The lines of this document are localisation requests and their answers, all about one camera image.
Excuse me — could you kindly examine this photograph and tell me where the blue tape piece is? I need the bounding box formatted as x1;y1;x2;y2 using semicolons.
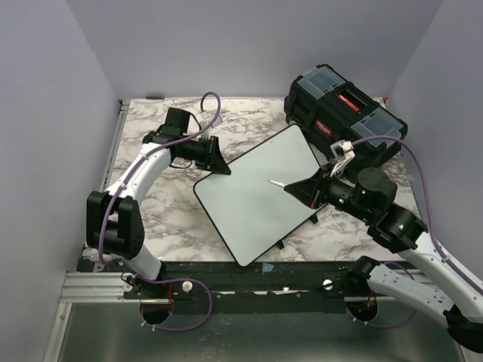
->
262;262;275;273

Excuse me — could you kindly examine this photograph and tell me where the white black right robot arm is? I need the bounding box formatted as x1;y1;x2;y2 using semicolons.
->
283;167;482;353

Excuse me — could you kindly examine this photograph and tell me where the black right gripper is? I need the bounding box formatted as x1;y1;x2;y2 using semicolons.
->
285;162;374;222

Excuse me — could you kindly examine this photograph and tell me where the black mounting base bar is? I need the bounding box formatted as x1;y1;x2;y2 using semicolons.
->
61;262;382;315

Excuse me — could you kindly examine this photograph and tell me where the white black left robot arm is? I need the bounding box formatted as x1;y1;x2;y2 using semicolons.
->
86;107;231;298

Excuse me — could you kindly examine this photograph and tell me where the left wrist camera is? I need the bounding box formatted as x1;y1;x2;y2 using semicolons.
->
197;111;223;129

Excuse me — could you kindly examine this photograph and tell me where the white whiteboard black frame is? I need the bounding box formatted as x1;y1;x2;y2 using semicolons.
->
193;124;319;266

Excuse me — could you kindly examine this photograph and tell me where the black red toolbox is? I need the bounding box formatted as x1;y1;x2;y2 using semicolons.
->
284;64;408;159

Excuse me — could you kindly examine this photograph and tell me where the white whiteboard marker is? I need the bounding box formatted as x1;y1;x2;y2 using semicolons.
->
267;179;287;188

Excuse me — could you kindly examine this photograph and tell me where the aluminium side rail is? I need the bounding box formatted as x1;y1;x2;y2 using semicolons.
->
83;100;131;257

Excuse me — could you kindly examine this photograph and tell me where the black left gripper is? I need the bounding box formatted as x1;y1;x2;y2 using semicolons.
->
181;135;232;175

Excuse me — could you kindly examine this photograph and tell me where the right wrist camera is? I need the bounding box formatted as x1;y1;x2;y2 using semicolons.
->
330;140;355;176

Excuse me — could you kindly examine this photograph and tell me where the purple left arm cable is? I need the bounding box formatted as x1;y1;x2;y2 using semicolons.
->
97;92;223;333

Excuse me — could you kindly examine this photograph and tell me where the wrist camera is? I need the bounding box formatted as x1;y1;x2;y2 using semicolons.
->
330;140;355;176
197;111;223;129

